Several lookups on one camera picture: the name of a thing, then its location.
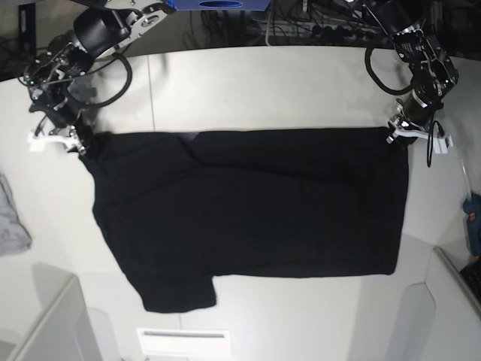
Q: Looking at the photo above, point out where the black T-shirt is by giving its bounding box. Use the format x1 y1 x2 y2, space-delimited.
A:
81 127 410 314

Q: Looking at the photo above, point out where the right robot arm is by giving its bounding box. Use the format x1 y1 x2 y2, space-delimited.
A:
23 1 177 129

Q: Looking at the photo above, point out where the black keyboard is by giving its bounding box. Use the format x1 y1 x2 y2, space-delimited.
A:
461 260 481 302

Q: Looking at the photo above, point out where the blue glue gun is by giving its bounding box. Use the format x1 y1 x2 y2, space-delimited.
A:
462 193 480 259

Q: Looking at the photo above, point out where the blue box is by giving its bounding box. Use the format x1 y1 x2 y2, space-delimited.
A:
168 0 271 11

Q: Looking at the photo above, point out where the white power strip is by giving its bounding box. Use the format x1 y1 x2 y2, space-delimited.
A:
259 21 376 47

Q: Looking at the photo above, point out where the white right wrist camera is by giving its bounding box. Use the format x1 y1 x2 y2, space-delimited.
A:
27 126 86 155

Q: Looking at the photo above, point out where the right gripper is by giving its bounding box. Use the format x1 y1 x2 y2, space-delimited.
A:
29 93 83 129

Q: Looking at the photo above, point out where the white paper label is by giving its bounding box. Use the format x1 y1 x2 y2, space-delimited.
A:
137 328 231 358

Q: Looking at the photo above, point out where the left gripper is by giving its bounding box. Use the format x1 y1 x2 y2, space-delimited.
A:
395 93 440 126

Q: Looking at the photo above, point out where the grey cloth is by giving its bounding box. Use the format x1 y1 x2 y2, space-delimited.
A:
1 174 32 256

